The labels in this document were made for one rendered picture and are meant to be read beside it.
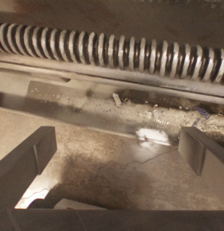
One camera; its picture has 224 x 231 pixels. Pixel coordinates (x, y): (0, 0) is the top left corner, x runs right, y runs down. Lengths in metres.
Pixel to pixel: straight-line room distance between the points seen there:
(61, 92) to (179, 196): 0.77
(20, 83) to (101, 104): 0.30
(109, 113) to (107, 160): 0.46
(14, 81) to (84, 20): 0.42
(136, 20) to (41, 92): 0.42
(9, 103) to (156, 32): 0.53
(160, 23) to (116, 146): 0.73
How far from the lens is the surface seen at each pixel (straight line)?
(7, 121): 1.19
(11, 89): 0.67
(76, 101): 0.54
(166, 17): 0.27
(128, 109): 0.51
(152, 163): 0.92
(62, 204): 0.92
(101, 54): 0.20
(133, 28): 0.30
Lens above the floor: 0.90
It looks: 80 degrees down
